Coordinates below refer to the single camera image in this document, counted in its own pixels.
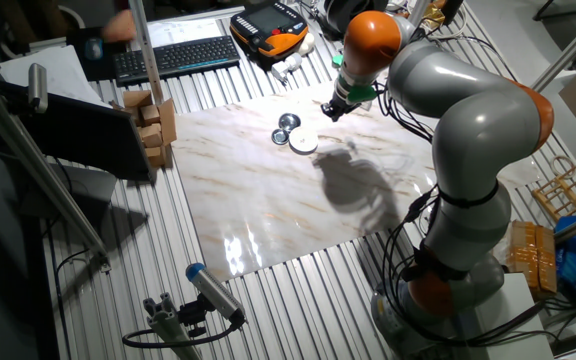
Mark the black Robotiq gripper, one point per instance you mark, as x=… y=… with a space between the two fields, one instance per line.
x=345 y=102

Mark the white floral ceramic plate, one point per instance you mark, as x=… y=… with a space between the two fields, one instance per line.
x=303 y=140

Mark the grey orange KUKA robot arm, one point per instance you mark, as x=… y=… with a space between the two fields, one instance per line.
x=478 y=125

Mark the person's hand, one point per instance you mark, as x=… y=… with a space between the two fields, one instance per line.
x=119 y=26

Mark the large steel bowl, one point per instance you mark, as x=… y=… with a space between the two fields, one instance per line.
x=289 y=123

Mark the small steel bowl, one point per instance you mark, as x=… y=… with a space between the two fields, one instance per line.
x=280 y=136

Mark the black filament spool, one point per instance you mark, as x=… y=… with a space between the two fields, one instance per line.
x=335 y=15

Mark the orange black teach pendant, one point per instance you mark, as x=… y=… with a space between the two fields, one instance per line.
x=268 y=30

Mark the marble pattern table mat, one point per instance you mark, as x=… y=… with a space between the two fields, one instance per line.
x=268 y=200

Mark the gold box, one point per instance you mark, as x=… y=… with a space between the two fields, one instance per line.
x=433 y=17

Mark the black computer keyboard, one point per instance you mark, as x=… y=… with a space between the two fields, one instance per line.
x=178 y=57

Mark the flat cardboard piece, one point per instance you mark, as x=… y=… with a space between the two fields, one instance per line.
x=168 y=120

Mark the printed paper sheet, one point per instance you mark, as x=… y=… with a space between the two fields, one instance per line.
x=183 y=32

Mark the small cardboard box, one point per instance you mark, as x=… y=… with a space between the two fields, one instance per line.
x=150 y=114
x=151 y=135
x=137 y=98
x=156 y=156

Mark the brown wrapped package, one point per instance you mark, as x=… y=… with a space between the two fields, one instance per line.
x=533 y=255

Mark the wooden rack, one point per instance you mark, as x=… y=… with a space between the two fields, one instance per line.
x=565 y=192

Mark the computer mouse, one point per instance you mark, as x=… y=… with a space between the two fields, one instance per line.
x=94 y=49

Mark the black monitor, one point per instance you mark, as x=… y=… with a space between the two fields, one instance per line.
x=83 y=135

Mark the black mouse pad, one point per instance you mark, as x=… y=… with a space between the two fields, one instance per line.
x=78 y=65

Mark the grey monitor base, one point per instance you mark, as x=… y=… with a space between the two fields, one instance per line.
x=83 y=190

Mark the white paper stack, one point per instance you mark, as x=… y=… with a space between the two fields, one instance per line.
x=48 y=70

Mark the silver camera with blue cap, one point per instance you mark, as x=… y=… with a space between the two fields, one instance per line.
x=215 y=292

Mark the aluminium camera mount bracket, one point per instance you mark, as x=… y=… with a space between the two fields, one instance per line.
x=168 y=320

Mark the white pedestal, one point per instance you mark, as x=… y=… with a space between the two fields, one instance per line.
x=508 y=320

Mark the silver depth camera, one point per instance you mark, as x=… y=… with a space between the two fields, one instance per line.
x=38 y=87

